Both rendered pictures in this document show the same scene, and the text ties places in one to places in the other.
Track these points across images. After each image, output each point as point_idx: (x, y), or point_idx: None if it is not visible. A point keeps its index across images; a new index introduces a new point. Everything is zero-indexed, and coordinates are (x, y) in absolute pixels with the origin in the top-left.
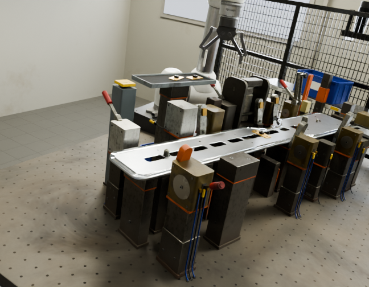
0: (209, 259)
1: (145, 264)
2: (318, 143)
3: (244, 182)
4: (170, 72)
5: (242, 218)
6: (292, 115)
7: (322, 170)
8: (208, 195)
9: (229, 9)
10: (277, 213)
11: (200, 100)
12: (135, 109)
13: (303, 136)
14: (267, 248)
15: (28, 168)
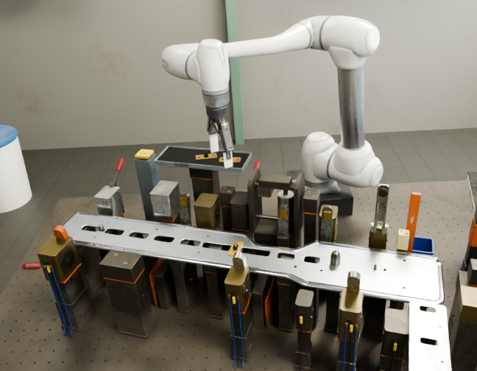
0: (99, 333)
1: None
2: (237, 287)
3: (120, 283)
4: (309, 138)
5: (139, 319)
6: (371, 245)
7: (299, 333)
8: (57, 273)
9: (202, 97)
10: (226, 347)
11: (343, 182)
12: (294, 170)
13: (238, 271)
14: (149, 362)
15: (140, 201)
